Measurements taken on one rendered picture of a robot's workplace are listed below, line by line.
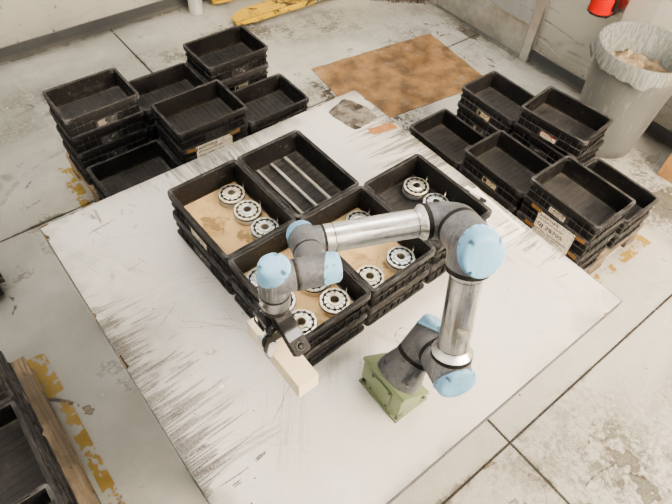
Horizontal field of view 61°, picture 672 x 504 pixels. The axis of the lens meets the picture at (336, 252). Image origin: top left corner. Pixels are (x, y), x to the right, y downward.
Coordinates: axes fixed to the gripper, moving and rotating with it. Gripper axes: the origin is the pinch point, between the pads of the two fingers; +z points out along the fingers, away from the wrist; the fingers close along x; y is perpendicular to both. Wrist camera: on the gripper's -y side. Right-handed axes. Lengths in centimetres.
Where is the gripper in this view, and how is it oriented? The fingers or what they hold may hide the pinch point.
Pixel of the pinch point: (281, 350)
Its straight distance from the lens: 154.0
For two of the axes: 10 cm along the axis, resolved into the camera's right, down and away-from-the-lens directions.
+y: -6.2, -6.3, 4.7
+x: -7.8, 4.6, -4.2
